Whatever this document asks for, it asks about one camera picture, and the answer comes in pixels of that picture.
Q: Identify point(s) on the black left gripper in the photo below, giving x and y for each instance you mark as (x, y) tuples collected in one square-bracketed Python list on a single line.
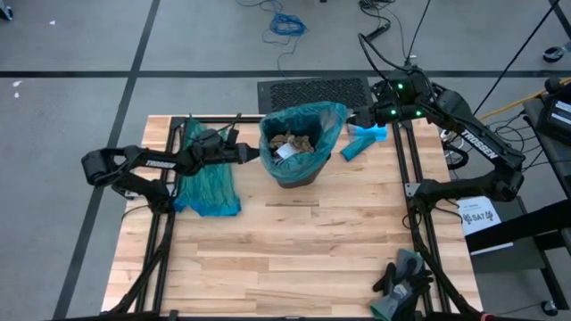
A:
[(218, 149)]

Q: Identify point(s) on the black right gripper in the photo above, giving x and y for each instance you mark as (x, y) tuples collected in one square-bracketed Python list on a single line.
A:
[(401, 117)]

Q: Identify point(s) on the white paper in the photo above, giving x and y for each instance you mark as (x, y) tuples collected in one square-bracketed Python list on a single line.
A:
[(286, 151)]

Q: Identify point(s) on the bin with teal liner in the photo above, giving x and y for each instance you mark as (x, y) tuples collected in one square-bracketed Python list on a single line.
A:
[(330, 129)]

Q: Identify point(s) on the large brown paper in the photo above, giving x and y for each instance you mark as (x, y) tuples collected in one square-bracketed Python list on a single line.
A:
[(292, 142)]

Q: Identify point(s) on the teal plastic trash bag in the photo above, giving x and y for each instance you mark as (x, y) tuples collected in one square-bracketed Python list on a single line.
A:
[(209, 191)]

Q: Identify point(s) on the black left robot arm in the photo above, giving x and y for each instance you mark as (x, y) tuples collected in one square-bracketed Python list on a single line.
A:
[(160, 163)]

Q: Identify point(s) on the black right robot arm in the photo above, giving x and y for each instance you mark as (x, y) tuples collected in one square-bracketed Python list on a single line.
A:
[(482, 142)]

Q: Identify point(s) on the light blue bag roll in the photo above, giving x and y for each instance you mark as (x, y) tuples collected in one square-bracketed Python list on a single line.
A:
[(368, 133)]

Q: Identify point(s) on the teal bag roll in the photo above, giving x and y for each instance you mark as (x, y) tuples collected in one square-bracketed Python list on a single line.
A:
[(357, 148)]

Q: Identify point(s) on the black trash bin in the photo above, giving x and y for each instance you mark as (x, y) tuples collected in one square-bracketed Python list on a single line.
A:
[(308, 178)]

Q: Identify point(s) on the black perforated computer case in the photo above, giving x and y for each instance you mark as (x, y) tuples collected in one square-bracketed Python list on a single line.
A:
[(312, 93)]

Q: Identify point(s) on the black power strip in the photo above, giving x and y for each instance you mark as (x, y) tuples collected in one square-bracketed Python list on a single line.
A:
[(379, 31)]

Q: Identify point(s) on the white printed paper sign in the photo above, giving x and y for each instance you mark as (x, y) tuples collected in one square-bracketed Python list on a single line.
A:
[(478, 215)]

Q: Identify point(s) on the grey black work glove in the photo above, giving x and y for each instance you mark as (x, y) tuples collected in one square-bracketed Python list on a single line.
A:
[(392, 303), (408, 263)]

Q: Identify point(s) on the black side table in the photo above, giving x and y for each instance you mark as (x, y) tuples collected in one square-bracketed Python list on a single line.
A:
[(513, 227)]

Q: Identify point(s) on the black screen device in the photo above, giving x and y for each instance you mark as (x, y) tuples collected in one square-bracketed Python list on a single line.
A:
[(555, 118)]

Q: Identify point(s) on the black caster wheel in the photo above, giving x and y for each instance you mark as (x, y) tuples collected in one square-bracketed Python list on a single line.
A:
[(549, 307), (4, 12), (553, 54)]

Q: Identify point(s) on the grey metal base bracket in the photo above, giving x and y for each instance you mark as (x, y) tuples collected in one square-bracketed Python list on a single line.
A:
[(410, 189)]

